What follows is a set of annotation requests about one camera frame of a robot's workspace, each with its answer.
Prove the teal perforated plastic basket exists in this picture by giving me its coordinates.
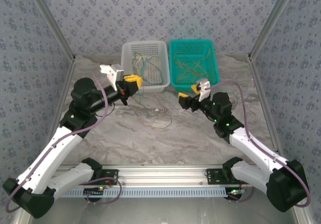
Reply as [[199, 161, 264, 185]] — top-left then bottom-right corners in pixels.
[[169, 39, 221, 93]]

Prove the white perforated plastic basket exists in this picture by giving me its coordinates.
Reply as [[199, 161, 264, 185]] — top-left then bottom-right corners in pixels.
[[120, 41, 171, 93]]

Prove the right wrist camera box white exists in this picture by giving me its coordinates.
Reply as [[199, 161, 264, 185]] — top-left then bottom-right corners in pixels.
[[196, 78, 211, 102]]

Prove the small LED circuit board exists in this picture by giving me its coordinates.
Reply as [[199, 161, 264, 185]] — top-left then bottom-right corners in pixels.
[[83, 187, 105, 202], [227, 188, 245, 201]]

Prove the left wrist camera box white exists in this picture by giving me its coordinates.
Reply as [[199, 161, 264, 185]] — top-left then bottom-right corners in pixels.
[[99, 64, 125, 91]]

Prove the aluminium table side rail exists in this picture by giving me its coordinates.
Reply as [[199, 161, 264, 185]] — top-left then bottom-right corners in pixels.
[[247, 57, 280, 154], [46, 58, 76, 147]]

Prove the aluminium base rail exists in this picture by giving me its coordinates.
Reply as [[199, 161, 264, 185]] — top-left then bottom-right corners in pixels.
[[50, 164, 254, 186]]

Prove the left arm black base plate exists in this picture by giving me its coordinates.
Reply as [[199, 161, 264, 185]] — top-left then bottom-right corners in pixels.
[[85, 169, 119, 186]]

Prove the thin green cable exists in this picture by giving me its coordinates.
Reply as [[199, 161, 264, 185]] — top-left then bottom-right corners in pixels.
[[134, 82, 150, 110], [142, 55, 169, 86], [132, 50, 151, 84]]

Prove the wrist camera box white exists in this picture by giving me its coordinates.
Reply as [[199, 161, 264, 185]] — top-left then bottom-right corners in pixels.
[[196, 78, 211, 102], [99, 64, 125, 91]]

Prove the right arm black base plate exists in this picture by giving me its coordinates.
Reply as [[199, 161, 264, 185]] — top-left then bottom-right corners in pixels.
[[205, 168, 241, 185]]

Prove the aluminium frame post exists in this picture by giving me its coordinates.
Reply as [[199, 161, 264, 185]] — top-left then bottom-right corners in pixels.
[[24, 0, 76, 62], [247, 0, 300, 62]]

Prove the white slotted cable duct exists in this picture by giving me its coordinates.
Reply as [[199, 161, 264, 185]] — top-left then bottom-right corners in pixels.
[[60, 187, 228, 199]]

